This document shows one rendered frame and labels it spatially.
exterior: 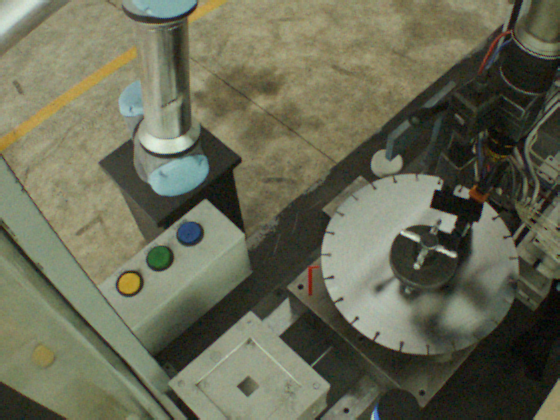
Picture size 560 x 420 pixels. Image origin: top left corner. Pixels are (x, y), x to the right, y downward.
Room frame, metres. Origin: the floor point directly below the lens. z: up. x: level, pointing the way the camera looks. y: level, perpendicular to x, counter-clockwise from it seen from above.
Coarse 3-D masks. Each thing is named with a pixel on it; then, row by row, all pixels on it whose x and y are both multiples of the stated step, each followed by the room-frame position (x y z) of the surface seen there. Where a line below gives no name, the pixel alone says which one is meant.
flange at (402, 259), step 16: (400, 240) 0.42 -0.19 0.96; (448, 240) 0.41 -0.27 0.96; (400, 256) 0.39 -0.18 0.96; (416, 256) 0.38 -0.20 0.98; (432, 256) 0.38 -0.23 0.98; (448, 256) 0.38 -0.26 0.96; (400, 272) 0.36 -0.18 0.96; (416, 272) 0.36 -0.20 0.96; (432, 272) 0.36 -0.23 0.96; (448, 272) 0.35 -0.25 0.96
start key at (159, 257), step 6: (162, 246) 0.48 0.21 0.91; (150, 252) 0.47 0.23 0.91; (156, 252) 0.47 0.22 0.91; (162, 252) 0.47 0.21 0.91; (168, 252) 0.47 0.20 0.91; (150, 258) 0.46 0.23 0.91; (156, 258) 0.46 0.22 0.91; (162, 258) 0.46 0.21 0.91; (168, 258) 0.46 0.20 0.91; (150, 264) 0.45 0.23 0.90; (156, 264) 0.45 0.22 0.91; (162, 264) 0.45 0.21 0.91
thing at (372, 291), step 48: (384, 192) 0.52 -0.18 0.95; (432, 192) 0.51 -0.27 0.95; (336, 240) 0.44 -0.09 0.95; (384, 240) 0.43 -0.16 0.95; (480, 240) 0.41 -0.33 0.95; (384, 288) 0.34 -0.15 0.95; (432, 288) 0.33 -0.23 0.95; (480, 288) 0.32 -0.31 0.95; (384, 336) 0.27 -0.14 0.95; (432, 336) 0.26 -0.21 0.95; (480, 336) 0.24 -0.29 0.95
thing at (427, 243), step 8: (440, 224) 0.42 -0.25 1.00; (400, 232) 0.41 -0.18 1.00; (408, 232) 0.41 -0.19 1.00; (432, 232) 0.41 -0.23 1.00; (416, 240) 0.40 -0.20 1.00; (424, 240) 0.39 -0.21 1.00; (432, 240) 0.39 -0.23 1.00; (424, 248) 0.38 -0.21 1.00; (432, 248) 0.38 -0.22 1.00; (440, 248) 0.38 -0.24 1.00; (424, 256) 0.37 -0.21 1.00; (416, 264) 0.35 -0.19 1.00
